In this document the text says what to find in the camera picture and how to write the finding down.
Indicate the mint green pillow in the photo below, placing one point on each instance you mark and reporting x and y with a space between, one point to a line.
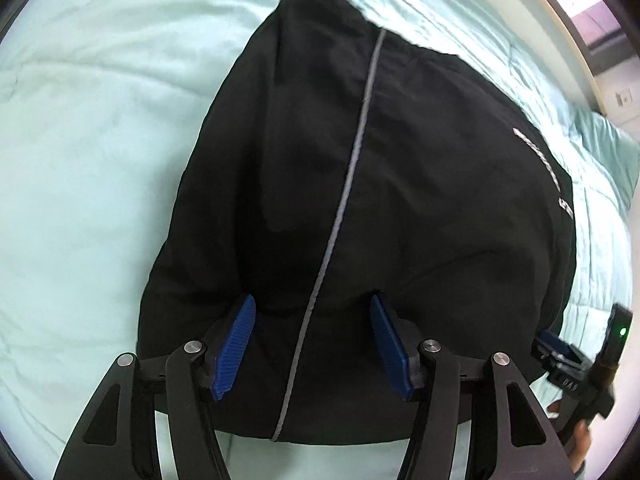
614 149

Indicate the white wall switch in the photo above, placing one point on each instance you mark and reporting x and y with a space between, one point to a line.
623 97

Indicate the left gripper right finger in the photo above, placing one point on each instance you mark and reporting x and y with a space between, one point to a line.
511 436

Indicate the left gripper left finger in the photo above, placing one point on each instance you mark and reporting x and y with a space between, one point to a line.
115 437

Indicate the black jacket with white piping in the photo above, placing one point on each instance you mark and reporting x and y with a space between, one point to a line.
338 163

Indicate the wooden window sill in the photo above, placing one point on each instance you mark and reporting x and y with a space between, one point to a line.
580 51

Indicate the mint green quilted duvet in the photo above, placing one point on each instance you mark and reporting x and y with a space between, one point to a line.
101 102

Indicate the dark framed window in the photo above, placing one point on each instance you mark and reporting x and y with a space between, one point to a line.
601 38

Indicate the person's right hand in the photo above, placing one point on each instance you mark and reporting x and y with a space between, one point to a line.
582 442

